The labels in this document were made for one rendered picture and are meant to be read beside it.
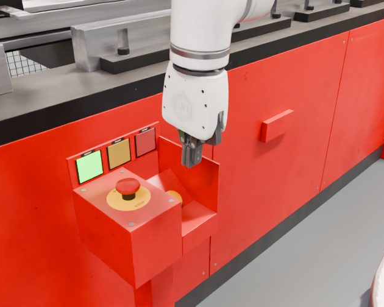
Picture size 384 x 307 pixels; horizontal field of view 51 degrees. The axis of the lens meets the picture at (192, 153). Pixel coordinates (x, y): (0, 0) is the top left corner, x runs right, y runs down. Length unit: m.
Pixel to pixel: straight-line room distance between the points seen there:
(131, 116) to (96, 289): 0.46
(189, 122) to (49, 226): 0.44
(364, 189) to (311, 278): 0.73
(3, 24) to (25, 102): 0.36
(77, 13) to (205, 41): 0.74
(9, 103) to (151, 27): 0.41
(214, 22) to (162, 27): 0.55
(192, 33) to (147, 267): 0.37
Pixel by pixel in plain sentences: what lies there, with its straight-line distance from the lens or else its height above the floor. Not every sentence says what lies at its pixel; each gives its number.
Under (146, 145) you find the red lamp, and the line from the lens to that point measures 0.78.
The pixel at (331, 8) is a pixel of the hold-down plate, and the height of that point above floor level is 0.90.
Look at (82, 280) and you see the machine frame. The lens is 1.06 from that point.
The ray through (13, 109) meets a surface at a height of 0.88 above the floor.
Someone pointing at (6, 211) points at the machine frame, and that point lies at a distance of 0.86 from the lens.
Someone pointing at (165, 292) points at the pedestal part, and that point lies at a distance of 0.86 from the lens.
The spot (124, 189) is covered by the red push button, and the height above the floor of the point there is 0.81.
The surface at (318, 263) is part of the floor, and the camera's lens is 1.74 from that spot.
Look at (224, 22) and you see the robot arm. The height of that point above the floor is 1.06.
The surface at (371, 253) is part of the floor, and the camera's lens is 1.86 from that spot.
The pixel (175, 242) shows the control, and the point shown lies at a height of 0.70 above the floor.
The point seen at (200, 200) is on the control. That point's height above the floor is 0.71.
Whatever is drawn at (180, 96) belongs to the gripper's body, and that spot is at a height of 0.95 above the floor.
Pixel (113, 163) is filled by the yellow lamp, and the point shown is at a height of 0.80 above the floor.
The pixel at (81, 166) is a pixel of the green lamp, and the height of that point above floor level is 0.82.
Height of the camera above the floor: 1.17
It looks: 29 degrees down
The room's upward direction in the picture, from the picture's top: straight up
